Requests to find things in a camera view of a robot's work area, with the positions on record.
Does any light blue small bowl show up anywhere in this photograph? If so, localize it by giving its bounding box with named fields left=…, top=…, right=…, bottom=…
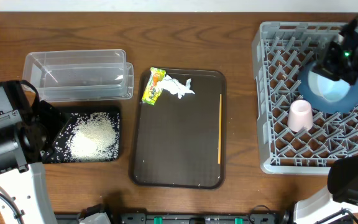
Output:
left=308, top=72, right=351, bottom=102

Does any dark blue bowl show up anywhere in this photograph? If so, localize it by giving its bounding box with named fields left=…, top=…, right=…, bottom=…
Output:
left=298, top=62, right=358, bottom=114

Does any pink plastic cup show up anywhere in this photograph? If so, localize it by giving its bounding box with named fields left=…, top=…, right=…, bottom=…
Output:
left=287, top=100, right=313, bottom=132

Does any wooden chopstick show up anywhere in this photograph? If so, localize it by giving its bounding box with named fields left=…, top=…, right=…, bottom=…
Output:
left=218, top=94, right=223, bottom=164

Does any white tissue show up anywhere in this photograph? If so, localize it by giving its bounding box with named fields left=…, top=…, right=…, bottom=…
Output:
left=157, top=75, right=195, bottom=99

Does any yellow green snack wrapper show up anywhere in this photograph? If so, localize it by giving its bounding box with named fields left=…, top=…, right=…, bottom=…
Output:
left=142, top=67, right=166, bottom=105

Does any white rice pile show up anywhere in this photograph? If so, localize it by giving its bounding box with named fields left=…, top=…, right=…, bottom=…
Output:
left=53, top=111, right=120, bottom=162

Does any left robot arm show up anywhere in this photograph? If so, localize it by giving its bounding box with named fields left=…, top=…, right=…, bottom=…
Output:
left=0, top=80, right=67, bottom=223

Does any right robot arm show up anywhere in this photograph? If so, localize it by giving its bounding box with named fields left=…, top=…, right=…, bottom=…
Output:
left=282, top=18, right=358, bottom=224

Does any black waste tray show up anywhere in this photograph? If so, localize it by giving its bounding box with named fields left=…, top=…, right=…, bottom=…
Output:
left=39, top=105, right=122, bottom=165

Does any brown serving tray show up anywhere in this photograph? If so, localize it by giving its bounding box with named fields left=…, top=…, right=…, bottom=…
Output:
left=129, top=68, right=226, bottom=190

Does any clear plastic bin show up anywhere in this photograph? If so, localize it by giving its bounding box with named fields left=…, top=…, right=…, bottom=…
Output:
left=22, top=49, right=134, bottom=103

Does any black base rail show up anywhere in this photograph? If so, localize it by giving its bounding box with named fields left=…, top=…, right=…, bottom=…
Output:
left=54, top=212, right=291, bottom=224

